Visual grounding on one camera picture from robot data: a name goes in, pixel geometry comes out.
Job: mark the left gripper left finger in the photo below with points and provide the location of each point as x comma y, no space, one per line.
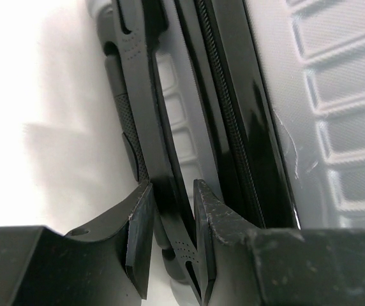
106,261

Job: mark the grey hard-shell suitcase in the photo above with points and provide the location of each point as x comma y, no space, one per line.
262,100

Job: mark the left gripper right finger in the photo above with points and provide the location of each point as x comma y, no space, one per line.
241,264

